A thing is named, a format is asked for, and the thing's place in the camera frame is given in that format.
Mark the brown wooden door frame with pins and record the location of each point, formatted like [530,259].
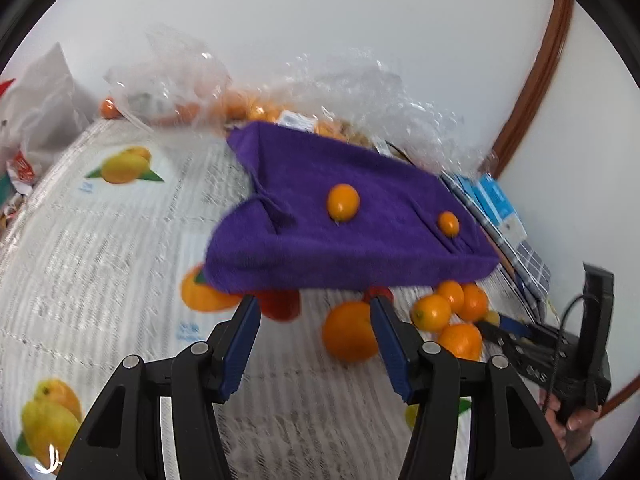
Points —
[542,75]

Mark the loose orange mandarin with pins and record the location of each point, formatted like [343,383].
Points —
[108,108]

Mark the person's right hand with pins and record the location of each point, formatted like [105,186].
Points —
[572,425]

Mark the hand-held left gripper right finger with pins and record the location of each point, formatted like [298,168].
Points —
[392,345]

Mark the pile of bagged kumquats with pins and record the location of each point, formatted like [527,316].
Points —
[250,107]

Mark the small clear plastic bag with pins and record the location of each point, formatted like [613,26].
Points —
[165,75]

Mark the blue checkered cloth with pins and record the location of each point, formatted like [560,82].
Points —
[530,265]

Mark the small yellow-green fruit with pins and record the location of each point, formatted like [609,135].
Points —
[492,316]

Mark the purple towel-lined tray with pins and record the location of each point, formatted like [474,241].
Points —
[300,250]

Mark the large clear plastic bag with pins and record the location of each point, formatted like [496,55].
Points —
[400,105]

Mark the white barcode label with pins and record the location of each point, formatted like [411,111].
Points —
[295,120]

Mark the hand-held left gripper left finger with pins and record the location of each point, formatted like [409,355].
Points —
[240,350]

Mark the blue tissue box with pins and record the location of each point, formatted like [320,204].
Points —
[495,200]

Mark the orange kumquat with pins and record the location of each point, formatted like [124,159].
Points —
[449,291]
[431,311]
[448,223]
[343,202]

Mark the large orange mandarin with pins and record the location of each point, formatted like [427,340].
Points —
[350,331]

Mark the white plastic bag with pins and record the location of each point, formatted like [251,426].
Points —
[40,105]

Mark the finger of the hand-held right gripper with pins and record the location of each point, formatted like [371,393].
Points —
[517,327]
[510,350]

